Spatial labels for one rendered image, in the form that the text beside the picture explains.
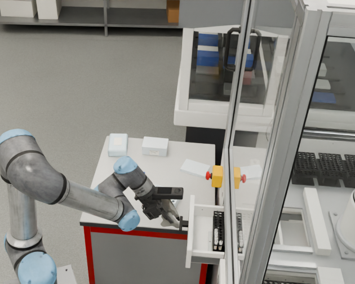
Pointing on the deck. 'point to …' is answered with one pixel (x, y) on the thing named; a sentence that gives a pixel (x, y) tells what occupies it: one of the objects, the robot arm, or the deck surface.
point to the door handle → (229, 48)
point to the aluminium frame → (284, 123)
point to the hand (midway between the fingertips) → (178, 221)
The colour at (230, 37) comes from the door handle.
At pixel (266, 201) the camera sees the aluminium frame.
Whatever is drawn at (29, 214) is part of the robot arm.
